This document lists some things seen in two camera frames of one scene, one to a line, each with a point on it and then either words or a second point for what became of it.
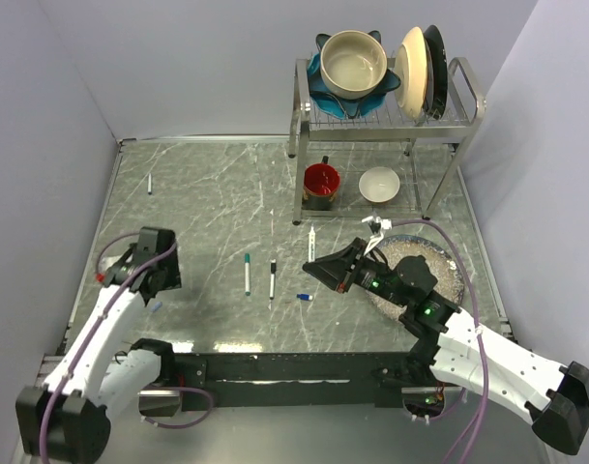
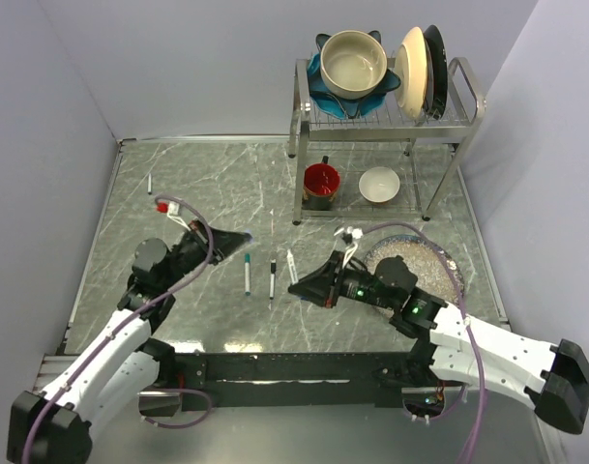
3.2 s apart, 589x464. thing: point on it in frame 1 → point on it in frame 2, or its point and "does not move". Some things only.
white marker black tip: [272, 278] does not move
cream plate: [411, 73] does not move
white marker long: [311, 246] → [292, 268]
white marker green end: [247, 275] does not move
